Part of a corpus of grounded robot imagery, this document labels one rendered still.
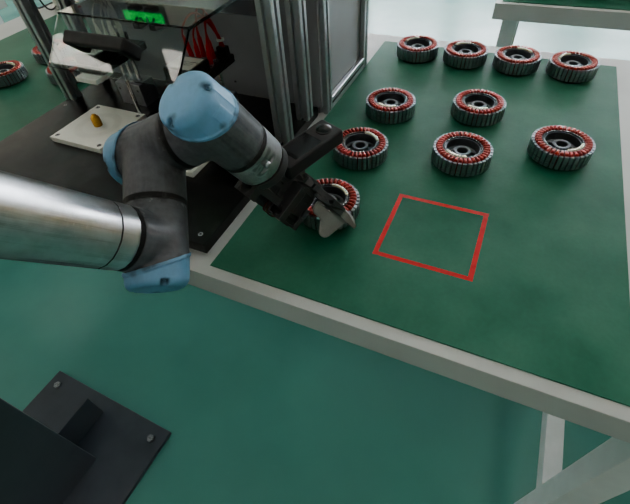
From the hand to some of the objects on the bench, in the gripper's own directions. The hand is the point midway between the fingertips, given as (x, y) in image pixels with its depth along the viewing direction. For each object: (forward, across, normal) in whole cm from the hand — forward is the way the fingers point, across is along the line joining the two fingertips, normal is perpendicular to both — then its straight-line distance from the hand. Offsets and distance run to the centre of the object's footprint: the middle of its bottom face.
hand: (329, 204), depth 74 cm
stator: (+10, -8, +13) cm, 18 cm away
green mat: (+18, +4, +27) cm, 33 cm away
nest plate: (-11, -56, -17) cm, 60 cm away
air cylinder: (-4, -62, -6) cm, 63 cm away
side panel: (+20, -32, +29) cm, 47 cm away
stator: (+1, 0, -1) cm, 1 cm away
